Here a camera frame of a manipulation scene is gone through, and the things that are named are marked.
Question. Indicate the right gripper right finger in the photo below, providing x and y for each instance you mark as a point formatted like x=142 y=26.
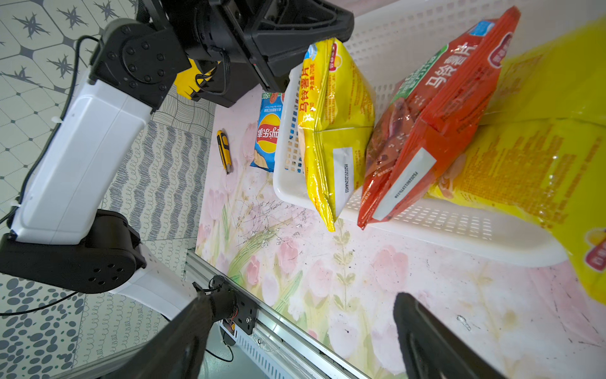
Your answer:
x=429 y=349

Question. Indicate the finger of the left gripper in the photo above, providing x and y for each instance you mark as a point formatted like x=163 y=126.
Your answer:
x=272 y=37

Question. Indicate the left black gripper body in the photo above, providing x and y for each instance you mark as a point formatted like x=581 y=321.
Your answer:
x=200 y=29

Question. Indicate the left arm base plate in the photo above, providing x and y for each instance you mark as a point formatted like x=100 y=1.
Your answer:
x=230 y=304

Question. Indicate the yellow chips bag orange print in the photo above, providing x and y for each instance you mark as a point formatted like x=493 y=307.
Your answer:
x=539 y=152

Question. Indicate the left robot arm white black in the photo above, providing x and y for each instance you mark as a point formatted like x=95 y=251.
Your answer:
x=58 y=235

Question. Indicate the yellow black utility knife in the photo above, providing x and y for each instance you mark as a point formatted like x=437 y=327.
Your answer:
x=224 y=151

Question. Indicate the yellow Lays chips bag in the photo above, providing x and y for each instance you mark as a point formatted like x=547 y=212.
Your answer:
x=336 y=117

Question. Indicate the red chips bag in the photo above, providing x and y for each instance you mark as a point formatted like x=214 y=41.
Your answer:
x=432 y=117

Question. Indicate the blue chips bag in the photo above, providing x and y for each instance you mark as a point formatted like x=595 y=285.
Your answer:
x=268 y=131

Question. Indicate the aluminium rail frame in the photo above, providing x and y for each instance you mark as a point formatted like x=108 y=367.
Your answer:
x=276 y=346

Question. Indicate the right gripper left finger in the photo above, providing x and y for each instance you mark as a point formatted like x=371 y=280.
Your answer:
x=178 y=350

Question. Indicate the yellow black toolbox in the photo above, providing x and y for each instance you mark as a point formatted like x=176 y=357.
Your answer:
x=208 y=80

